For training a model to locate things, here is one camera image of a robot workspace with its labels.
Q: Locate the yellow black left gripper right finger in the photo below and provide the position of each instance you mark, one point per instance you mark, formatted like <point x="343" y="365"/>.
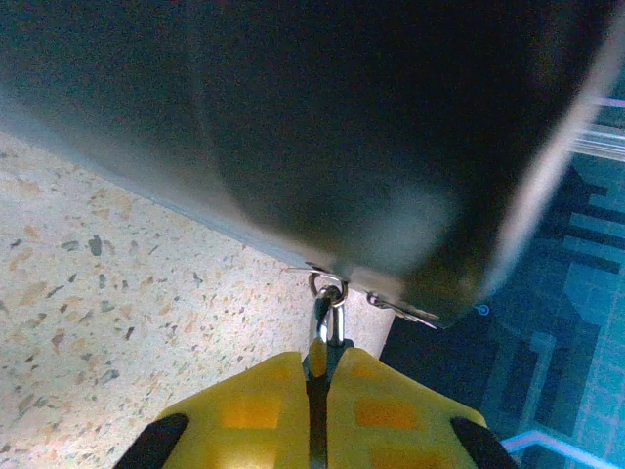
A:
<point x="390" y="415"/>

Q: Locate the starry night tin box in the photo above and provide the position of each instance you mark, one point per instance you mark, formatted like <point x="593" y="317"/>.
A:
<point x="317" y="146"/>

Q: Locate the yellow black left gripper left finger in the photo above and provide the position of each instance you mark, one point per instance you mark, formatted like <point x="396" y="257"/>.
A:
<point x="244" y="415"/>

